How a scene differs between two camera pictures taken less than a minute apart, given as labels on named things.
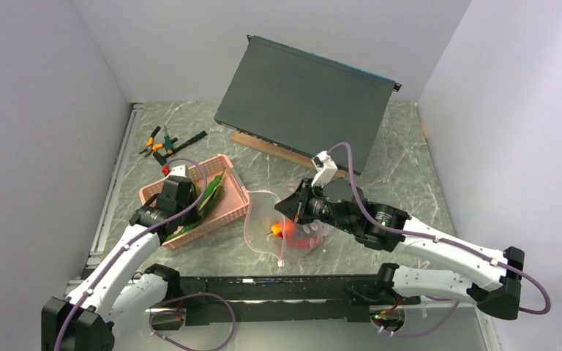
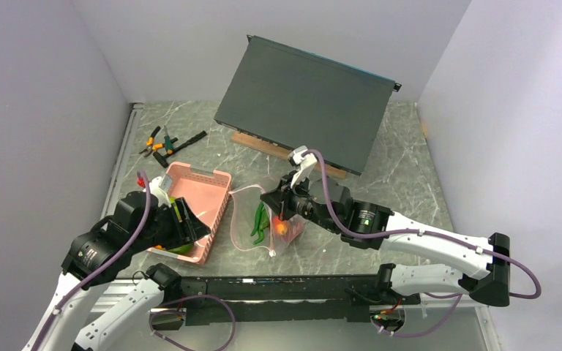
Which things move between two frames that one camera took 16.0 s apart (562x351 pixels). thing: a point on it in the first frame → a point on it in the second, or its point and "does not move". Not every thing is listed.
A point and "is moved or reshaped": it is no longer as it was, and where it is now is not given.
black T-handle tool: [162, 159] does not move
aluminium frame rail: [111, 194] does not move
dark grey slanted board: [306, 103] does not move
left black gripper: [192, 218] → [194, 229]
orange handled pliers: [151, 145] does not move
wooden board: [278, 150] does not move
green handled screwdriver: [168, 145] does not move
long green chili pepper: [211, 188] → [262, 222]
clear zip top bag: [270, 231] is moved or reshaped
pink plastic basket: [232, 202] is moved or reshaped
